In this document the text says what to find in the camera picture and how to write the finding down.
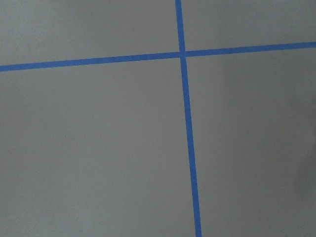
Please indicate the blue tape line crosswise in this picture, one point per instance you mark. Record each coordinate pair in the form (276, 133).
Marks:
(155, 56)

